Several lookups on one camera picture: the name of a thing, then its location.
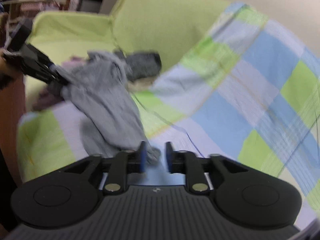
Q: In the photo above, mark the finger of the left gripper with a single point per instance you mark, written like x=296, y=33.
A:
x=57, y=76

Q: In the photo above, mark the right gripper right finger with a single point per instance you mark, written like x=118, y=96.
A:
x=175, y=159

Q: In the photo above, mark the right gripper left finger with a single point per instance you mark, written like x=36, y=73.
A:
x=136, y=160

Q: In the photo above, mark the grey t-shirt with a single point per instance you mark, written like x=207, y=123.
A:
x=98, y=88

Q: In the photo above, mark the purple garment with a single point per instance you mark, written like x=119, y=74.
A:
x=48, y=97

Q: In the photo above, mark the dark grey garment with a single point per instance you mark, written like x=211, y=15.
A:
x=140, y=65

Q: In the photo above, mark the checked blue green bedsheet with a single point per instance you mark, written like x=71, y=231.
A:
x=249, y=90

